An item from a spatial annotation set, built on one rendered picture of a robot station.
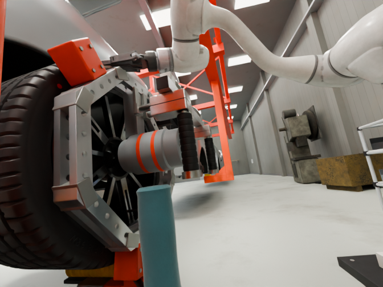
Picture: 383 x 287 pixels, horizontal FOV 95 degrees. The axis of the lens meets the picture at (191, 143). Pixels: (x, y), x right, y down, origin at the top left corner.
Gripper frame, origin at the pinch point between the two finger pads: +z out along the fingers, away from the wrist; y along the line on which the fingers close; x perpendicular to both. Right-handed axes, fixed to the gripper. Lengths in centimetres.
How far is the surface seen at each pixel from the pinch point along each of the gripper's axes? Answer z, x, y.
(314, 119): -526, -16, 406
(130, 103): -8.3, -16.9, -4.1
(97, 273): 10, -71, -6
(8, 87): 15.6, -15.3, -22.5
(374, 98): -518, 3, 239
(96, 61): -3.1, -9.7, -21.0
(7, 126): 12.0, -26.0, -30.0
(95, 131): 3.1, -25.9, -9.5
